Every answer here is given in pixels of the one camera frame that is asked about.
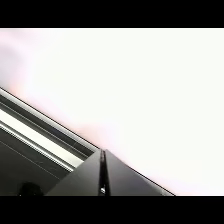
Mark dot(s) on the silver frame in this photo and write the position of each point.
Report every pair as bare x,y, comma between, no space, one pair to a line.
40,133

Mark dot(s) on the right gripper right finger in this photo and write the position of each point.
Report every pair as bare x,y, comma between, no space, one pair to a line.
130,183

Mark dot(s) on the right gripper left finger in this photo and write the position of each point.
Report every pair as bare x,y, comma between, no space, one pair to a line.
83,180

